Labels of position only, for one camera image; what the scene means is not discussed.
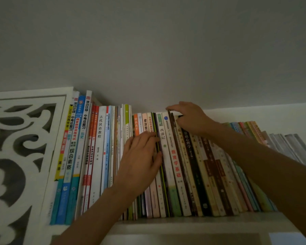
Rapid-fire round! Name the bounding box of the person's right forearm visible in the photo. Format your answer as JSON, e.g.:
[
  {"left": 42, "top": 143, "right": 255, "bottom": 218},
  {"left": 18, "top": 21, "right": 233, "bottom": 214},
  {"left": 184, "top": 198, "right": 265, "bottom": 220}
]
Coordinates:
[{"left": 208, "top": 122, "right": 306, "bottom": 244}]

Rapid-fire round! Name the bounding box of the white bookshelf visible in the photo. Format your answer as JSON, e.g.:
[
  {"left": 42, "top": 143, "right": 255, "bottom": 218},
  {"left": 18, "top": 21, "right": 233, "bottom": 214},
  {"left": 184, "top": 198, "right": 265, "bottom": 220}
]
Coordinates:
[{"left": 38, "top": 86, "right": 306, "bottom": 245}]

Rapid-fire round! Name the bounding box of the white carved lattice panel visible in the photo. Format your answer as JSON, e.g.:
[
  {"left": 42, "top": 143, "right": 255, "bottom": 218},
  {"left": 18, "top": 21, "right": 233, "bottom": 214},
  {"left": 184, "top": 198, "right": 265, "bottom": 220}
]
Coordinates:
[{"left": 0, "top": 86, "right": 74, "bottom": 245}]

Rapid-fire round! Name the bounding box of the person's left hand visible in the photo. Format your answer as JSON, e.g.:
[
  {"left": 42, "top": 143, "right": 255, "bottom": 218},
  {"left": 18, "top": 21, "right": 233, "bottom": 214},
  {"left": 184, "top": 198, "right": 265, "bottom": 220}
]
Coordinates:
[{"left": 113, "top": 131, "right": 164, "bottom": 200}]

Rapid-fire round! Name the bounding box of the person's right hand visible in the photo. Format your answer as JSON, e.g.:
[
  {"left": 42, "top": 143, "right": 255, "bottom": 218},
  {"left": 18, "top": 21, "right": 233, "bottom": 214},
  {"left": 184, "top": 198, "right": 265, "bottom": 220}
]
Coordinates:
[{"left": 166, "top": 101, "right": 217, "bottom": 137}]

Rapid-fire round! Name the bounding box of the person's left forearm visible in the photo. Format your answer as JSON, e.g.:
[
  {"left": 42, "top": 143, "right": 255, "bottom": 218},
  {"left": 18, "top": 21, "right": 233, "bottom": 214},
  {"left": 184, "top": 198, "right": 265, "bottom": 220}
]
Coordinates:
[{"left": 51, "top": 187, "right": 138, "bottom": 245}]

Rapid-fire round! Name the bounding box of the row of shelved books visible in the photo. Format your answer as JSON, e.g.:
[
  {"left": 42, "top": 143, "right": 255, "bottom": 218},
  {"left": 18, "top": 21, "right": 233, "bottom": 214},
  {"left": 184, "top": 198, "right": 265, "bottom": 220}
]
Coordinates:
[{"left": 50, "top": 90, "right": 306, "bottom": 226}]

